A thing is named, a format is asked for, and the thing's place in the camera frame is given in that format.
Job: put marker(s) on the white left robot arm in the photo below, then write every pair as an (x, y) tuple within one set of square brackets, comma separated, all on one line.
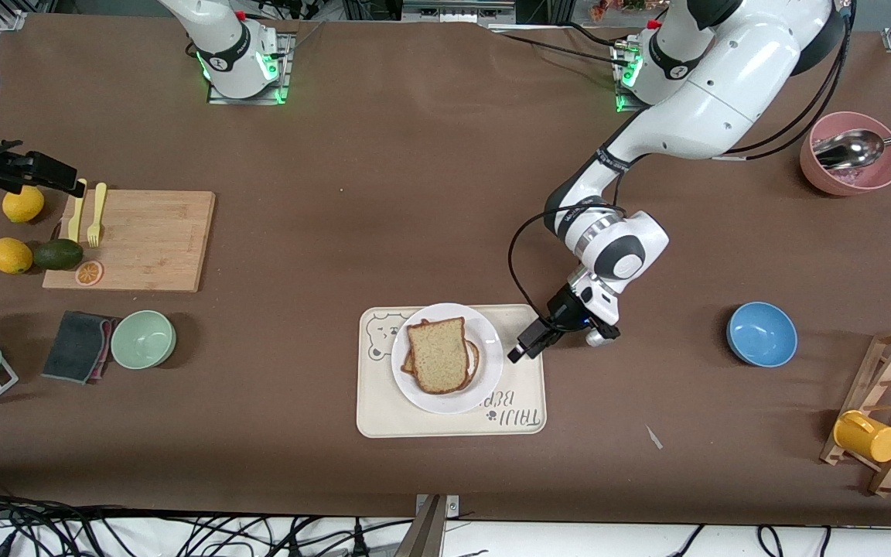
[(724, 85)]

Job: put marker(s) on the wooden cutting board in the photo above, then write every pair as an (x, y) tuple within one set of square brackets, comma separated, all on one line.
[(144, 240)]

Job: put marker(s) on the yellow lemon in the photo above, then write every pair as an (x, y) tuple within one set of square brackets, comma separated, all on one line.
[(22, 207), (10, 256)]

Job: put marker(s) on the grey tape scrap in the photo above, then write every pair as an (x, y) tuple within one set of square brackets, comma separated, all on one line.
[(653, 437)]

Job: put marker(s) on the black equipment rack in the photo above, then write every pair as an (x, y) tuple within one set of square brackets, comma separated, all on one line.
[(453, 8)]

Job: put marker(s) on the metal spoon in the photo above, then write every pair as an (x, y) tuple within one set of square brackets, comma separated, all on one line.
[(848, 148)]

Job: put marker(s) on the brown crusted bread slice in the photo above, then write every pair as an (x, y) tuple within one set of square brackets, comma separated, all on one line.
[(475, 360)]

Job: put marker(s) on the yellow plastic knife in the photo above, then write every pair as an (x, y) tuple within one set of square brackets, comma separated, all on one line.
[(76, 216)]

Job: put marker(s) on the wooden peg drying rack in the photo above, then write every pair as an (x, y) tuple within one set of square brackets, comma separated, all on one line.
[(886, 370)]

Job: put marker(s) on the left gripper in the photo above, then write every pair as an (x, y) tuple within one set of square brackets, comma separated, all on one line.
[(560, 310)]

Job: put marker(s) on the blue bowl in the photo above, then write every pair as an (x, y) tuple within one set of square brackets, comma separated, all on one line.
[(762, 334)]

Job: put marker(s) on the grey metal camera mount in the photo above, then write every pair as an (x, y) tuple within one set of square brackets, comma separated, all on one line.
[(426, 534)]

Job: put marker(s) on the white round plate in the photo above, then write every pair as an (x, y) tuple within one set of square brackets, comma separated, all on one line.
[(445, 404)]

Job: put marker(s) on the yellow plastic fork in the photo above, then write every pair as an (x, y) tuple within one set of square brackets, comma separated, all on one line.
[(96, 216)]

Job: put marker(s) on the grey pink cleaning cloth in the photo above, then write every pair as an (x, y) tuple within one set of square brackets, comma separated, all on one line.
[(74, 346)]

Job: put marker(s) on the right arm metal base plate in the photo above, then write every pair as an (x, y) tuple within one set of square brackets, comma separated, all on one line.
[(288, 70)]

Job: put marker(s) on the orange slice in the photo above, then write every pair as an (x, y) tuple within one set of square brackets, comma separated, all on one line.
[(89, 273)]

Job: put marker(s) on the aluminium corner bracket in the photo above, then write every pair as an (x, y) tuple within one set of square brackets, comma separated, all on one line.
[(11, 19)]

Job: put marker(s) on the yellow plastic mug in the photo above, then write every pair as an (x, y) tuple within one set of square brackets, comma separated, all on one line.
[(867, 437)]

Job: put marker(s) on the light wholegrain bread slice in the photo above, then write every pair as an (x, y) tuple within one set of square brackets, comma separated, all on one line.
[(438, 356)]

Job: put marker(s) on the dark green avocado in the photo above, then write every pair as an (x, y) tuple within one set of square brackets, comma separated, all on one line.
[(58, 254)]

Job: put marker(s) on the pale green bowl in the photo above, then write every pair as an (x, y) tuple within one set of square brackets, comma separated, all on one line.
[(143, 340)]

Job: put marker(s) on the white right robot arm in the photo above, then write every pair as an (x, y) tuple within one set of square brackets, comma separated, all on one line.
[(229, 46)]

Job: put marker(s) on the cream bear print tray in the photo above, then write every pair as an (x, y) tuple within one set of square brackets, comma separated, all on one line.
[(384, 410)]

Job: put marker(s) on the pink bowl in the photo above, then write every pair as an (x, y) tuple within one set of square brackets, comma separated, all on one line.
[(817, 174)]

